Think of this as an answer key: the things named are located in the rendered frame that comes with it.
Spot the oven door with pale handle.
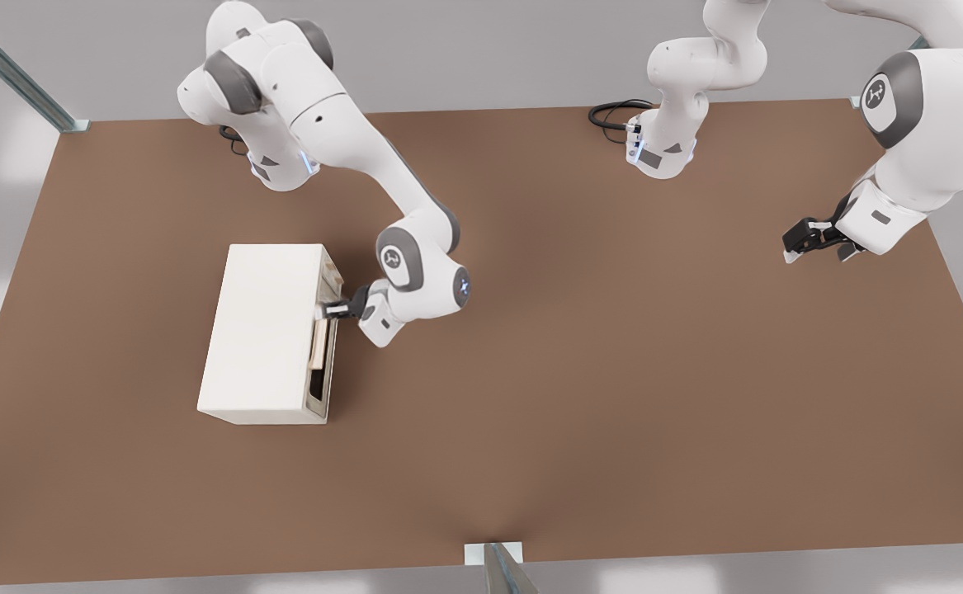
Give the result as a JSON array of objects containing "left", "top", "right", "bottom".
[{"left": 306, "top": 246, "right": 347, "bottom": 424}]

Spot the white oven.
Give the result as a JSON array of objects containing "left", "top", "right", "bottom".
[{"left": 196, "top": 243, "right": 347, "bottom": 427}]

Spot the black cable loop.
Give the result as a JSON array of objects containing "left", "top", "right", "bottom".
[
  {"left": 218, "top": 124, "right": 252, "bottom": 158},
  {"left": 588, "top": 99, "right": 656, "bottom": 146}
]

